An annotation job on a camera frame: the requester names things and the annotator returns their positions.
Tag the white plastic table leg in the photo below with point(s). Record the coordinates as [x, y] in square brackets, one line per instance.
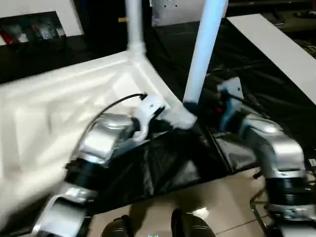
[205, 49]
[135, 24]

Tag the white plastic table top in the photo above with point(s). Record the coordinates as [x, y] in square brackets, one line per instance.
[49, 111]

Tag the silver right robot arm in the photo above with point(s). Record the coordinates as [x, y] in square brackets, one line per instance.
[279, 148]

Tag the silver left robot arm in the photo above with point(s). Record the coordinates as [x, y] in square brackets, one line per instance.
[103, 138]

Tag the black table mat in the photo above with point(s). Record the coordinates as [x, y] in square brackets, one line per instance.
[247, 74]

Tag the black metal stand bar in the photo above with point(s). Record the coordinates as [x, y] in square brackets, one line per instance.
[257, 175]

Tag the white flat board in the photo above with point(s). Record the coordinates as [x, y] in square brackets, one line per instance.
[271, 49]

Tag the grey cushion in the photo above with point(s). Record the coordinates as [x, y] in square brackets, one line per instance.
[177, 12]

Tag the dark left robot foot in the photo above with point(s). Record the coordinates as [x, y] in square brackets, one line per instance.
[116, 227]

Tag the gold label sticker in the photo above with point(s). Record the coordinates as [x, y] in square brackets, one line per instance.
[123, 19]

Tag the black low furniture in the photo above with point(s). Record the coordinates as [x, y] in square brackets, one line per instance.
[284, 10]

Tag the black cabinet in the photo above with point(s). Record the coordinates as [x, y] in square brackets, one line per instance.
[103, 19]

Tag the white glass-door cabinet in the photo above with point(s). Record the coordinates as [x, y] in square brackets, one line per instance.
[71, 17]

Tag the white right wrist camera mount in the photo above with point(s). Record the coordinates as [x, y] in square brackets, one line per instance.
[232, 89]

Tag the chrome metal floor frame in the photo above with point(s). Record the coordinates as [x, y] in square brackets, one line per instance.
[258, 212]

